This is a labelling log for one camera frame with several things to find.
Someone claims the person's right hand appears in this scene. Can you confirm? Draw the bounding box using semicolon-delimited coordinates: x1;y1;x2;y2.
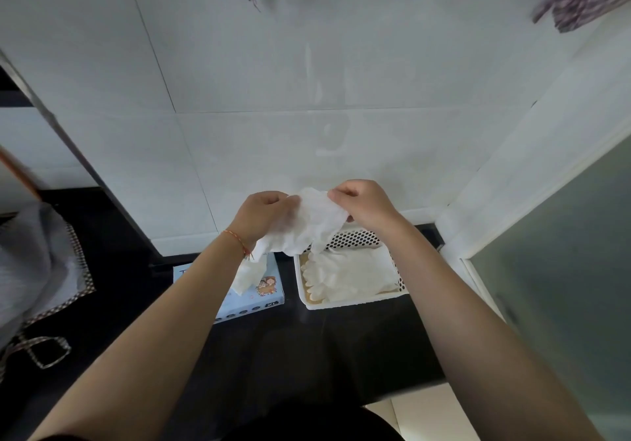
327;179;411;240

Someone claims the person's left hand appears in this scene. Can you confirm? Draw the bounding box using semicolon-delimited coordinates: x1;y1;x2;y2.
228;190;302;255

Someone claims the white disposable plastic glove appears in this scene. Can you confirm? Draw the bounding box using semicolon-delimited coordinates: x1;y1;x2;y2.
253;187;351;260

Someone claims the person's right forearm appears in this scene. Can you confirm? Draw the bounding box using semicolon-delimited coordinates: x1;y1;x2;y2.
377;214;605;441

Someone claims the person's left forearm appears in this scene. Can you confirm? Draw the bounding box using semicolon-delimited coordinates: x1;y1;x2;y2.
27;231;268;441

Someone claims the white perforated plastic basket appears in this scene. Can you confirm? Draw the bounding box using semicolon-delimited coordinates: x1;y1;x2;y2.
294;223;409;311

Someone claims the stack of white gloves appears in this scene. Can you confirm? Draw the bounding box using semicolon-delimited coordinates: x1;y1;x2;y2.
300;247;400;304

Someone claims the white paper tissue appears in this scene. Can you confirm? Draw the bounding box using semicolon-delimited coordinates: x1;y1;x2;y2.
230;253;268;296

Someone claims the light blue tissue box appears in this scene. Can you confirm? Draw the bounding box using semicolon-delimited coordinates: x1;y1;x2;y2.
173;253;286;325

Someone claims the person's black shirt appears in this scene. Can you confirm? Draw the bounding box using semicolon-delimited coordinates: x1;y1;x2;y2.
221;398;406;441

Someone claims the frosted glass panel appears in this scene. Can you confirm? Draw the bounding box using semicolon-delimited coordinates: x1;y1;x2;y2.
468;135;631;441

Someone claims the grey apron with checkered trim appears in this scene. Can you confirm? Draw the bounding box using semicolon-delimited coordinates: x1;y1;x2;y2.
0;201;97;383

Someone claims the red string bracelet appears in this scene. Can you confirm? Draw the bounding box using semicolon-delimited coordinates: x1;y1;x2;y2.
223;229;255;262

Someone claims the white window frame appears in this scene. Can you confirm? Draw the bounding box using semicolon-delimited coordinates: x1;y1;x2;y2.
436;7;631;328

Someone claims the dark metal frame bar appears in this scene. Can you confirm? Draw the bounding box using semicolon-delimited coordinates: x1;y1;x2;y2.
0;50;166;266

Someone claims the brown wooden handle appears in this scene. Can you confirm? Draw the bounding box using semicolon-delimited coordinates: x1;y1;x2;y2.
0;146;43;204

